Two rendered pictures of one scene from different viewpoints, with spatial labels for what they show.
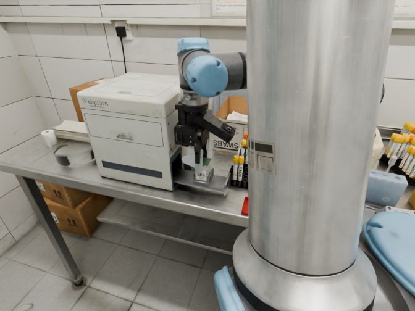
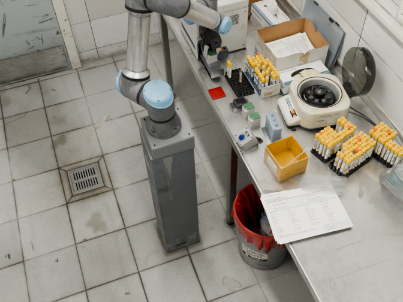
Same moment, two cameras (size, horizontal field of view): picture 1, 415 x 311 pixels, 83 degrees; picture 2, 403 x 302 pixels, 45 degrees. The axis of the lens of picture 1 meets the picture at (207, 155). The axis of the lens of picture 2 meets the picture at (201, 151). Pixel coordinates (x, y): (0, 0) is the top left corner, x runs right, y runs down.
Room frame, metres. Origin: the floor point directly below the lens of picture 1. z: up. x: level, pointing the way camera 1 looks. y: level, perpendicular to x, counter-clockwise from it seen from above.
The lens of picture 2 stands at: (-0.53, -1.46, 2.51)
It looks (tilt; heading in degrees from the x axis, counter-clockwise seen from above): 51 degrees down; 55
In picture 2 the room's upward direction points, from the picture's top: 2 degrees counter-clockwise
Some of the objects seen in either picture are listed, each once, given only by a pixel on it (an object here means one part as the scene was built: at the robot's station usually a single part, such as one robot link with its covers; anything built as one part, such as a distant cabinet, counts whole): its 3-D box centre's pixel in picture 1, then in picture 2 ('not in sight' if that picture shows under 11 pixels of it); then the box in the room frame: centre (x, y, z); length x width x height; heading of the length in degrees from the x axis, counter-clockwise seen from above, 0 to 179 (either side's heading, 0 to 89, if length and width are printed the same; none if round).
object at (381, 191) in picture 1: (378, 189); (273, 128); (0.53, -0.50, 0.92); 0.10 x 0.07 x 0.10; 65
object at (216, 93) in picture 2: (254, 207); (216, 93); (0.51, -0.14, 0.88); 0.07 x 0.07 x 0.01; 73
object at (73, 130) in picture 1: (79, 131); not in sight; (0.97, 0.59, 0.90); 0.25 x 0.11 x 0.05; 73
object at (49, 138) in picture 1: (49, 138); not in sight; (0.89, 0.68, 0.90); 0.06 x 0.06 x 0.06; 73
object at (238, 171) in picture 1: (254, 168); (239, 75); (0.63, -0.16, 0.93); 0.17 x 0.09 x 0.11; 73
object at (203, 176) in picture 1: (203, 170); (211, 58); (0.59, 0.01, 0.95); 0.05 x 0.04 x 0.06; 163
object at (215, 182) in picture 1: (196, 176); (210, 60); (0.60, 0.03, 0.92); 0.21 x 0.07 x 0.05; 73
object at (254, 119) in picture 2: not in sight; (253, 120); (0.51, -0.41, 0.91); 0.05 x 0.04 x 0.07; 163
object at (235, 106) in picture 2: not in sight; (240, 103); (0.54, -0.28, 0.89); 0.09 x 0.05 x 0.04; 164
